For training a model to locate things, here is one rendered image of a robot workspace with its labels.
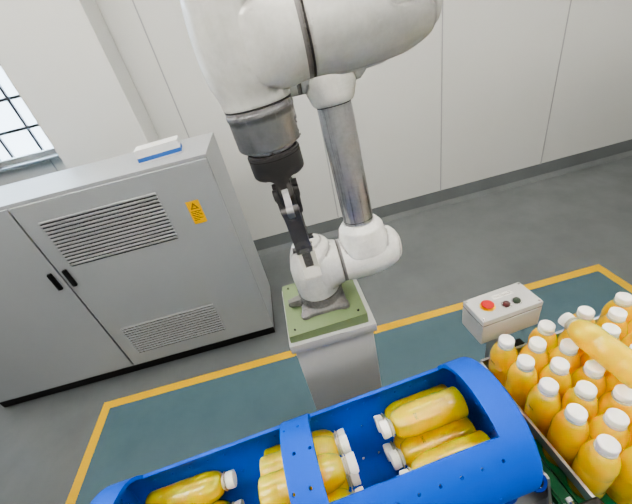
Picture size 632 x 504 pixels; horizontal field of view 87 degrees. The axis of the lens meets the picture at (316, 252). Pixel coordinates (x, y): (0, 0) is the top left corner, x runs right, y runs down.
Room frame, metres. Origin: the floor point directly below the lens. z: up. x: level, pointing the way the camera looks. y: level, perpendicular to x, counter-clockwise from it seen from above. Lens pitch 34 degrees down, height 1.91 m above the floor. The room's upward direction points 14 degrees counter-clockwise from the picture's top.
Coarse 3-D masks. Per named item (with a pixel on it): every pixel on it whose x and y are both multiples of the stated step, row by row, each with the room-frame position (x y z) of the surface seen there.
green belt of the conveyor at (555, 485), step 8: (536, 440) 0.38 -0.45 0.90; (544, 456) 0.34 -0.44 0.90; (544, 464) 0.33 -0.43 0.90; (552, 464) 0.32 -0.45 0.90; (560, 472) 0.30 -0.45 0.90; (552, 480) 0.29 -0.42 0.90; (560, 480) 0.29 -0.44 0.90; (552, 488) 0.28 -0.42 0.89; (560, 488) 0.28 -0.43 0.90; (568, 488) 0.27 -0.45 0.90; (552, 496) 0.27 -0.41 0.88; (560, 496) 0.26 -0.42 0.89; (568, 496) 0.26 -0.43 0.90; (576, 496) 0.25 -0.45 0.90; (608, 496) 0.24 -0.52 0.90
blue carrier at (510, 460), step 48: (432, 384) 0.50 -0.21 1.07; (480, 384) 0.38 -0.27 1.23; (288, 432) 0.39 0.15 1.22; (528, 432) 0.28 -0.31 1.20; (144, 480) 0.41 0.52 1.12; (240, 480) 0.41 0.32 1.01; (288, 480) 0.29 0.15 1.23; (384, 480) 0.36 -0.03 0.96; (432, 480) 0.25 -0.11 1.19; (480, 480) 0.24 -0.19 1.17; (528, 480) 0.24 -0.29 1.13
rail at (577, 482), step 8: (520, 408) 0.43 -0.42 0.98; (528, 424) 0.40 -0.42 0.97; (536, 432) 0.37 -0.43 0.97; (544, 440) 0.35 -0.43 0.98; (544, 448) 0.34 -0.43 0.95; (552, 448) 0.33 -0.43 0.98; (552, 456) 0.32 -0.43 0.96; (560, 456) 0.31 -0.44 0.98; (560, 464) 0.30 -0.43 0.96; (568, 472) 0.28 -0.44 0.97; (576, 480) 0.26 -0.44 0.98; (584, 488) 0.24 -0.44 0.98; (584, 496) 0.24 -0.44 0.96; (592, 496) 0.23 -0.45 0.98
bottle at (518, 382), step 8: (512, 368) 0.50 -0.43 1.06; (520, 368) 0.48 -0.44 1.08; (512, 376) 0.48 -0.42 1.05; (520, 376) 0.47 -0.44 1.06; (528, 376) 0.46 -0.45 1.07; (536, 376) 0.46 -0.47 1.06; (512, 384) 0.48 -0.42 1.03; (520, 384) 0.46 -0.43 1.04; (528, 384) 0.45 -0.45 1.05; (512, 392) 0.47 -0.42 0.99; (520, 392) 0.46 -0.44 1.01; (520, 400) 0.46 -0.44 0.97
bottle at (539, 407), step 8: (536, 384) 0.44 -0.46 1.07; (528, 392) 0.44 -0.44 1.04; (536, 392) 0.42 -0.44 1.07; (528, 400) 0.42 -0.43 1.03; (536, 400) 0.41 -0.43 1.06; (544, 400) 0.40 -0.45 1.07; (552, 400) 0.39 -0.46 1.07; (560, 400) 0.39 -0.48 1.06; (528, 408) 0.42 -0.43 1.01; (536, 408) 0.40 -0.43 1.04; (544, 408) 0.39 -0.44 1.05; (552, 408) 0.38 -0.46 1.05; (560, 408) 0.39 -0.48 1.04; (528, 416) 0.41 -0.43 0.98; (536, 416) 0.39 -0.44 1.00; (544, 416) 0.38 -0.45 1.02; (552, 416) 0.38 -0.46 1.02; (536, 424) 0.39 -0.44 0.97; (544, 424) 0.38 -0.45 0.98; (544, 432) 0.38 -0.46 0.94
